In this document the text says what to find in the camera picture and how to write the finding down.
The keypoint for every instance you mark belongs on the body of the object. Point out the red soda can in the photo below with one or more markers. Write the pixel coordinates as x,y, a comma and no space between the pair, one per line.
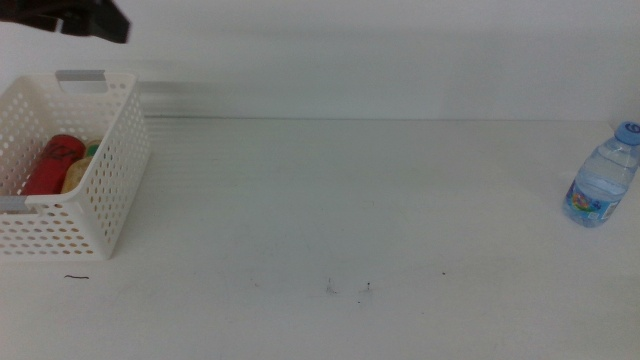
52,165

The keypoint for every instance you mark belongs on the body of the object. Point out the yellow tea bottle white cap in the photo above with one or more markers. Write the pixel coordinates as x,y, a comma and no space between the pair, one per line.
77,172

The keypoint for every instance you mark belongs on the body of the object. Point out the clear water bottle blue cap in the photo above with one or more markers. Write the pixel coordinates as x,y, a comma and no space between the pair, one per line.
600,185

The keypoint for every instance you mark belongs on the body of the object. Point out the white perforated plastic basket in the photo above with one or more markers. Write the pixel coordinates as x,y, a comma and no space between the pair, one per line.
120,165

